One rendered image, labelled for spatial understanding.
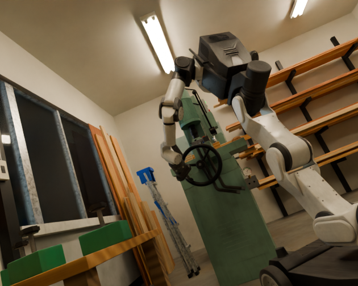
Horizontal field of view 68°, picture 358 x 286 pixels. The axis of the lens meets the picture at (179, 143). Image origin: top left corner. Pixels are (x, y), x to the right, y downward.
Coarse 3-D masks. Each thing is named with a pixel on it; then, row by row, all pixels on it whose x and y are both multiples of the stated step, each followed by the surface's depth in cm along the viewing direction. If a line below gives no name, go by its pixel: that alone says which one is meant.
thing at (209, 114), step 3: (210, 111) 236; (207, 114) 237; (210, 114) 236; (204, 117) 237; (207, 117) 236; (210, 117) 235; (213, 117) 235; (210, 120) 235; (213, 120) 234; (207, 123) 235; (210, 123) 235; (213, 123) 234; (216, 123) 234; (207, 126) 235; (213, 126) 233; (216, 126) 233
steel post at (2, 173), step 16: (0, 144) 177; (0, 160) 167; (0, 176) 162; (0, 192) 161; (0, 208) 159; (0, 224) 157; (16, 224) 163; (0, 240) 154; (16, 240) 158; (16, 256) 153
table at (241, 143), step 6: (240, 138) 192; (228, 144) 194; (234, 144) 192; (240, 144) 191; (246, 144) 190; (222, 150) 194; (228, 150) 193; (234, 150) 195; (240, 150) 205; (210, 156) 186; (186, 162) 200; (192, 162) 199; (174, 174) 201
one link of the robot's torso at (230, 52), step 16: (224, 32) 156; (208, 48) 146; (224, 48) 145; (240, 48) 147; (208, 64) 151; (224, 64) 138; (240, 64) 140; (208, 80) 152; (224, 80) 142; (224, 96) 154
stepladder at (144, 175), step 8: (144, 176) 281; (152, 176) 296; (152, 184) 280; (152, 192) 277; (160, 200) 275; (160, 208) 271; (168, 216) 269; (176, 224) 267; (176, 232) 263; (184, 240) 275; (176, 248) 260; (184, 248) 257; (192, 256) 271; (184, 264) 255; (192, 264) 252; (192, 272) 267
